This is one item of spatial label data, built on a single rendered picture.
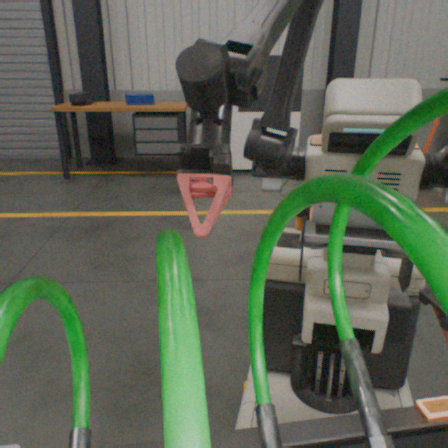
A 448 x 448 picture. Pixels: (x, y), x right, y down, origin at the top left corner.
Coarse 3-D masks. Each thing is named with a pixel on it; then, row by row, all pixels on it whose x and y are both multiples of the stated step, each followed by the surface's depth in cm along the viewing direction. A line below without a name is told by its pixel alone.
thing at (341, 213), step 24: (432, 96) 24; (408, 120) 26; (432, 120) 25; (384, 144) 30; (360, 168) 33; (336, 216) 38; (336, 240) 39; (336, 264) 40; (336, 288) 40; (336, 312) 39
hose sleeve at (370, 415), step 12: (348, 348) 37; (360, 348) 38; (348, 360) 37; (360, 360) 37; (348, 372) 37; (360, 372) 36; (360, 384) 36; (360, 396) 35; (372, 396) 35; (360, 408) 35; (372, 408) 35; (360, 420) 35; (372, 420) 34; (372, 432) 34; (384, 432) 34
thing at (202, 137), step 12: (204, 120) 53; (192, 132) 54; (204, 132) 53; (216, 132) 53; (228, 132) 54; (180, 144) 49; (192, 144) 49; (204, 144) 49; (216, 144) 49; (228, 144) 54; (180, 156) 51; (192, 156) 51; (204, 156) 51; (192, 168) 53; (204, 168) 53
